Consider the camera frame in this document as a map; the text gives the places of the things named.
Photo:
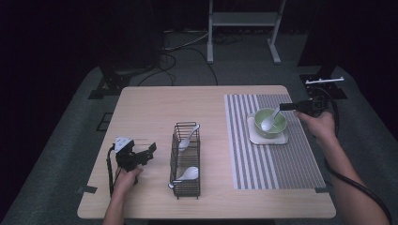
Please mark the white square coaster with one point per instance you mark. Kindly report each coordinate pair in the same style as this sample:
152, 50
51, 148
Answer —
266, 140

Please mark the person's left hand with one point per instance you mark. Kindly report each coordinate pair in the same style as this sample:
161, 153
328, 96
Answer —
126, 181

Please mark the white metal stand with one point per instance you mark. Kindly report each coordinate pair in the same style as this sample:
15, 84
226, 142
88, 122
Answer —
244, 18

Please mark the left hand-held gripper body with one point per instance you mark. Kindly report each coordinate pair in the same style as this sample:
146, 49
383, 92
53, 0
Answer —
125, 156

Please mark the grey tape strip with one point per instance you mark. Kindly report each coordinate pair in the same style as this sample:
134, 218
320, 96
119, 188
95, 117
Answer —
321, 190
87, 189

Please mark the person's right hand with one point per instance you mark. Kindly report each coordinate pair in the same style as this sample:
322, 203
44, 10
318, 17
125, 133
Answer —
319, 126

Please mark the green bowl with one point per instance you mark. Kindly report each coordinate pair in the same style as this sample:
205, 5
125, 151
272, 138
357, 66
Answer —
278, 129

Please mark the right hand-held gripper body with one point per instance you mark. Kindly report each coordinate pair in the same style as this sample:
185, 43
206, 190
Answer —
317, 106

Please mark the grey striped placemat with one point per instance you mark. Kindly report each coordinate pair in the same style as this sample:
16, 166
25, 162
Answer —
275, 165

